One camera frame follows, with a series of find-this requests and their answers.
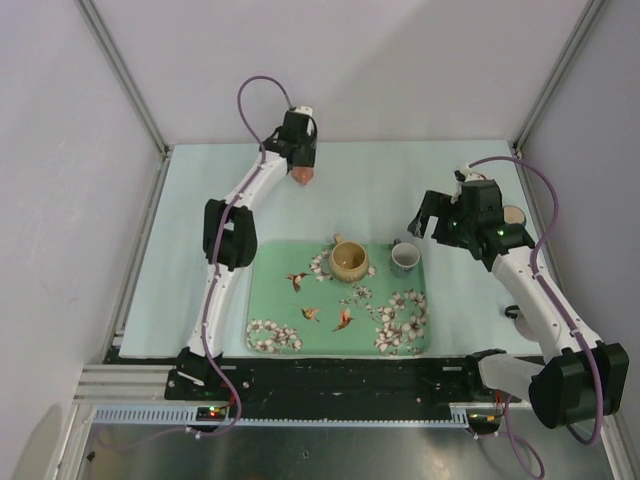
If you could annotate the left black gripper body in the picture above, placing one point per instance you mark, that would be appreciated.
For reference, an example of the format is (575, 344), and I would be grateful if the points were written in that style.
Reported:
(308, 146)

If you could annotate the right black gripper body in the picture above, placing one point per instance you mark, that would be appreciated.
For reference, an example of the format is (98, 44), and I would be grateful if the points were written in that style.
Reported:
(465, 223)

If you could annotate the dark blue ceramic mug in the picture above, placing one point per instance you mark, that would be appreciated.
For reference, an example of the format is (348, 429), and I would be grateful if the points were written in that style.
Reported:
(514, 215)

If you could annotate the salmon pink ceramic cup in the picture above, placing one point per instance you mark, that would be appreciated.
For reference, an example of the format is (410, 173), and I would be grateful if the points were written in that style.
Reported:
(302, 175)

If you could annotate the small grey-blue cup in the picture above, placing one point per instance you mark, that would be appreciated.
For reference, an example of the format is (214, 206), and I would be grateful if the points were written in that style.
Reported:
(405, 257)

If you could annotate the pale pink ceramic mug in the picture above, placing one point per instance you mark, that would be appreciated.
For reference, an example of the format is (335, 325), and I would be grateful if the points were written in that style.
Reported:
(514, 313)

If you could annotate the beige round ceramic mug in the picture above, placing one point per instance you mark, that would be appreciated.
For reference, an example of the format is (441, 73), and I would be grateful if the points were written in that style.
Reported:
(348, 260)

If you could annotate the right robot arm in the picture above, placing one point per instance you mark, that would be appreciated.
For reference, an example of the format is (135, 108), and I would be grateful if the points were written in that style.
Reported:
(582, 377)

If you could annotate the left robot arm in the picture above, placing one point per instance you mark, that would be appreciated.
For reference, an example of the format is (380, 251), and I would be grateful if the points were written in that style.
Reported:
(230, 239)

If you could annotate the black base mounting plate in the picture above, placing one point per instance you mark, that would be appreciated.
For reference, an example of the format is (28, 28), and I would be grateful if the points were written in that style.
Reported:
(347, 406)

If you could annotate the green floral hummingbird tray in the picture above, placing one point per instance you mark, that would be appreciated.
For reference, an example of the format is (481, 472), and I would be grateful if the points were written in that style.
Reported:
(297, 308)

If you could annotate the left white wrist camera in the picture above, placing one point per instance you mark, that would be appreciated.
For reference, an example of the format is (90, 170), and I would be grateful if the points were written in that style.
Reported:
(304, 110)

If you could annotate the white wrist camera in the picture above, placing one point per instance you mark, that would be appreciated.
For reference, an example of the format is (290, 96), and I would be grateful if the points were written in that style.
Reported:
(304, 110)
(466, 174)

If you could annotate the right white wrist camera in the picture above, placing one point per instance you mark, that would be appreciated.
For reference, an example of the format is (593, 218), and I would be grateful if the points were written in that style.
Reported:
(466, 174)

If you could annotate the right aluminium frame post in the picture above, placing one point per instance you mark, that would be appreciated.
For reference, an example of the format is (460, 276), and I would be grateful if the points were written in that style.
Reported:
(569, 53)

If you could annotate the aluminium frame post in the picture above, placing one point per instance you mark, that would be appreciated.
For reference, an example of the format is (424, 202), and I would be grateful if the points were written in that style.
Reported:
(116, 61)
(569, 53)

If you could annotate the left aluminium frame post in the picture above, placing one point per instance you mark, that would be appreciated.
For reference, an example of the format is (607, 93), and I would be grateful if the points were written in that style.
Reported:
(116, 61)

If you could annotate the aluminium front rail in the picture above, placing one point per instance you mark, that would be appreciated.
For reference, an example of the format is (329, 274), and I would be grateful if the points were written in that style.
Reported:
(125, 382)

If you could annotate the white slotted cable duct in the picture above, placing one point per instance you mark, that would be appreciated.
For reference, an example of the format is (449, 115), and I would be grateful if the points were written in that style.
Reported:
(193, 415)

